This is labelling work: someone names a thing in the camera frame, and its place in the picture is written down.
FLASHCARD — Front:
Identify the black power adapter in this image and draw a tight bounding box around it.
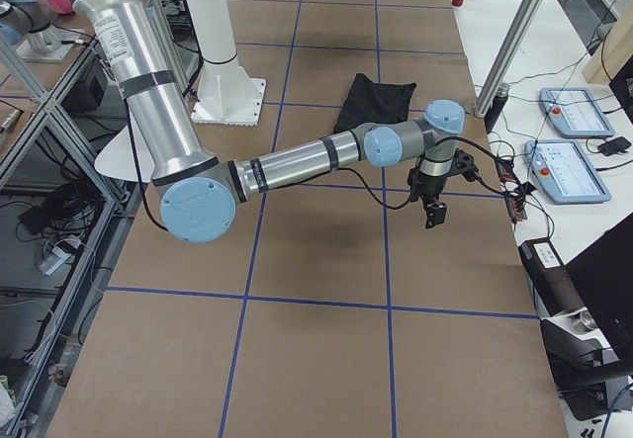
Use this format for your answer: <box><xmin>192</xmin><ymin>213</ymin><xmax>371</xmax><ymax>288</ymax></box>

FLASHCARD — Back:
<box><xmin>597</xmin><ymin>136</ymin><xmax>632</xmax><ymax>156</ymax></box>

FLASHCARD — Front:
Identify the dark drink bottle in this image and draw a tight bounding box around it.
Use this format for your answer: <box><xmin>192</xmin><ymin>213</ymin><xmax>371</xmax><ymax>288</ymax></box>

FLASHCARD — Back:
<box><xmin>484</xmin><ymin>82</ymin><xmax>510</xmax><ymax>134</ymax></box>

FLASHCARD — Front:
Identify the black graphic t-shirt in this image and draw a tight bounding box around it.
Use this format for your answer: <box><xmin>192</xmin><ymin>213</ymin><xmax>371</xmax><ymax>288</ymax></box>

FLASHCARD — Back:
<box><xmin>333</xmin><ymin>73</ymin><xmax>417</xmax><ymax>133</ymax></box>

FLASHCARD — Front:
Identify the near teach pendant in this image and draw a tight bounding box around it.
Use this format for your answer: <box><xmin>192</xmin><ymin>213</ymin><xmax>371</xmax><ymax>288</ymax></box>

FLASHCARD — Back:
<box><xmin>524</xmin><ymin>139</ymin><xmax>611</xmax><ymax>205</ymax></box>

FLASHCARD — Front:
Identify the black monitor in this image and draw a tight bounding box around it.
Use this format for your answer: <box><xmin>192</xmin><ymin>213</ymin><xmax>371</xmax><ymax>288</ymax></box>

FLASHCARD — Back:
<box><xmin>567</xmin><ymin>217</ymin><xmax>633</xmax><ymax>359</ymax></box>

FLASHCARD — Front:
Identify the teach pendant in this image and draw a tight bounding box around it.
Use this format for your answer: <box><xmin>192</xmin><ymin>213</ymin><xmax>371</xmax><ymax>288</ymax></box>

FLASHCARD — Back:
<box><xmin>524</xmin><ymin>139</ymin><xmax>611</xmax><ymax>205</ymax></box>
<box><xmin>539</xmin><ymin>87</ymin><xmax>615</xmax><ymax>138</ymax></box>

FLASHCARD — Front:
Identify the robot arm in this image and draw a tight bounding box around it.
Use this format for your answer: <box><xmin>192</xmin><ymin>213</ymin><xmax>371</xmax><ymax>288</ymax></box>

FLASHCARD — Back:
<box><xmin>69</xmin><ymin>0</ymin><xmax>466</xmax><ymax>244</ymax></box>

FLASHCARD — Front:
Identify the far teach pendant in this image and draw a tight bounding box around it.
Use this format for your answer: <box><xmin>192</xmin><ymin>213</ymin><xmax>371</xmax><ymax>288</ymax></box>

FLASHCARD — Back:
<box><xmin>539</xmin><ymin>87</ymin><xmax>615</xmax><ymax>138</ymax></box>

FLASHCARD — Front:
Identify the aluminium frame post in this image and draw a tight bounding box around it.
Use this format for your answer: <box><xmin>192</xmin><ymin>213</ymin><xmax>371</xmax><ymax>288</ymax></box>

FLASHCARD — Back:
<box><xmin>474</xmin><ymin>0</ymin><xmax>543</xmax><ymax>118</ymax></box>

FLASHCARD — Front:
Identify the second grey robot base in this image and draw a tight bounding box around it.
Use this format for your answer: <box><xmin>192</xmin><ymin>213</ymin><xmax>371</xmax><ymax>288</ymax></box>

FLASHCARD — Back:
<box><xmin>1</xmin><ymin>0</ymin><xmax>73</xmax><ymax>63</ymax></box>

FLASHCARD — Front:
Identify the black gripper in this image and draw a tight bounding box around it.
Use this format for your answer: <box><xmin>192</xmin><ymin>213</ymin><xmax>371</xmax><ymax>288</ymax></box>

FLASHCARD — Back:
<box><xmin>412</xmin><ymin>171</ymin><xmax>448</xmax><ymax>229</ymax></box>

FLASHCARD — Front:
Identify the braided camera cable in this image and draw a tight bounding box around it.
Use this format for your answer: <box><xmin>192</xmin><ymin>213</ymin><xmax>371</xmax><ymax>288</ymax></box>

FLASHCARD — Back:
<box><xmin>126</xmin><ymin>106</ymin><xmax>515</xmax><ymax>234</ymax></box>

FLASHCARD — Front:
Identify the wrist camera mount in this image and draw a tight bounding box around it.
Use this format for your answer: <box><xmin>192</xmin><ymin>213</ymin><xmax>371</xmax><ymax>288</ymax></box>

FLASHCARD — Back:
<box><xmin>449</xmin><ymin>149</ymin><xmax>480</xmax><ymax>182</ymax></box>

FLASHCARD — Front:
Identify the white chair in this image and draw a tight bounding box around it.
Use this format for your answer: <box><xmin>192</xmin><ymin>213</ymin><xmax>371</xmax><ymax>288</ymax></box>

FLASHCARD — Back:
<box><xmin>94</xmin><ymin>121</ymin><xmax>154</xmax><ymax>184</ymax></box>

